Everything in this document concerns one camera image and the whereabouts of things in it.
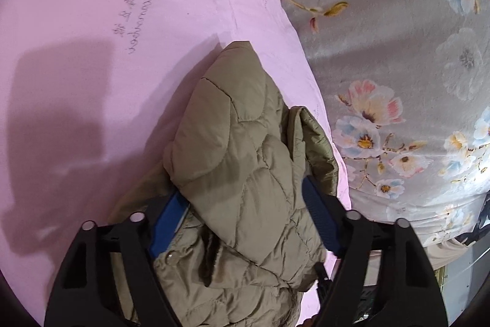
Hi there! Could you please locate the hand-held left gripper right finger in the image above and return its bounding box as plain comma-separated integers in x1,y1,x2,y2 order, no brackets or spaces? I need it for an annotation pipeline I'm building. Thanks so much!
302,176,448,327

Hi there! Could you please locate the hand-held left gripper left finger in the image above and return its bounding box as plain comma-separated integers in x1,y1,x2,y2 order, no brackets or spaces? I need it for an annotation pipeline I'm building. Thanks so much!
44,191,189,327

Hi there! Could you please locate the olive quilted jacket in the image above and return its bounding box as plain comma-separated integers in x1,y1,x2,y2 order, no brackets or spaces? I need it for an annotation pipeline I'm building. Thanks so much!
109,40,339,327

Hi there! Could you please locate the grey floral bed sheet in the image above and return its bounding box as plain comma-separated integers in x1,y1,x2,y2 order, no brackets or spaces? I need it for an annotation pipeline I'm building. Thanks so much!
258,0,490,248

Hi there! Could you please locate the pink blanket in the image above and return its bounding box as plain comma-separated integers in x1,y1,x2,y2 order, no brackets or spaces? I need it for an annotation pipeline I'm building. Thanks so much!
0,0,357,327

